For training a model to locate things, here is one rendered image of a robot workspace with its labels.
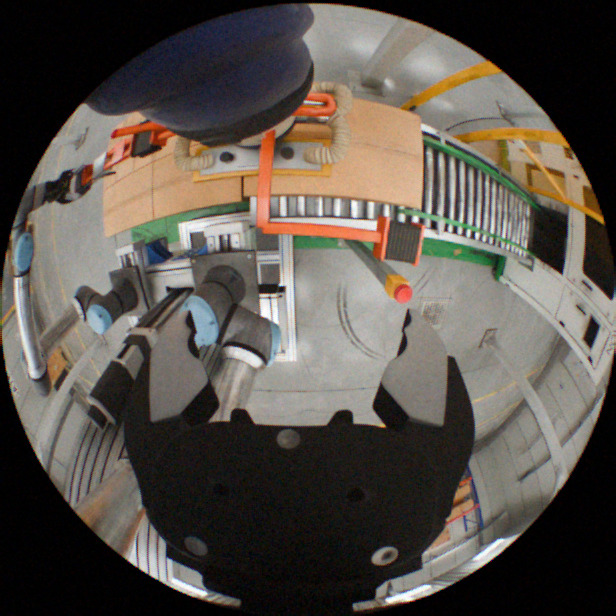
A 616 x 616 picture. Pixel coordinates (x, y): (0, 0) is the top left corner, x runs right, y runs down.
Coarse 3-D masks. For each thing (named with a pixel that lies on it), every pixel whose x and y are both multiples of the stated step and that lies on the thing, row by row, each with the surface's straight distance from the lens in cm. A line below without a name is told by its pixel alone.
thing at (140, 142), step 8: (144, 120) 58; (136, 136) 59; (144, 136) 56; (152, 136) 52; (136, 144) 57; (144, 144) 55; (152, 144) 52; (160, 144) 54; (136, 152) 55; (144, 152) 55; (152, 152) 56
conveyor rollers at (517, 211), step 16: (432, 160) 135; (448, 160) 146; (432, 176) 132; (448, 176) 144; (464, 176) 150; (480, 176) 163; (432, 192) 131; (448, 192) 142; (464, 192) 148; (480, 192) 160; (496, 192) 177; (512, 192) 198; (304, 208) 109; (320, 208) 109; (336, 208) 110; (352, 208) 112; (368, 208) 114; (384, 208) 117; (416, 208) 125; (448, 208) 140; (464, 208) 147; (480, 208) 159; (512, 208) 195; (528, 208) 227; (448, 224) 140; (480, 224) 160; (496, 224) 179; (512, 224) 202; (528, 224) 225; (512, 240) 200
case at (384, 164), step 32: (320, 128) 74; (352, 128) 75; (384, 128) 79; (416, 128) 86; (352, 160) 72; (384, 160) 75; (416, 160) 81; (256, 192) 70; (288, 192) 69; (320, 192) 69; (352, 192) 70; (384, 192) 74; (416, 192) 79
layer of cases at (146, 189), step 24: (168, 144) 144; (192, 144) 132; (120, 168) 175; (144, 168) 153; (168, 168) 138; (120, 192) 170; (144, 192) 149; (168, 192) 135; (192, 192) 126; (216, 192) 119; (240, 192) 114; (120, 216) 168; (144, 216) 148
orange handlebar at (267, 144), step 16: (320, 96) 44; (304, 112) 42; (320, 112) 42; (128, 144) 63; (272, 144) 40; (112, 160) 65; (272, 160) 40; (256, 224) 39; (272, 224) 38; (288, 224) 38; (304, 224) 38; (320, 224) 38; (368, 240) 40
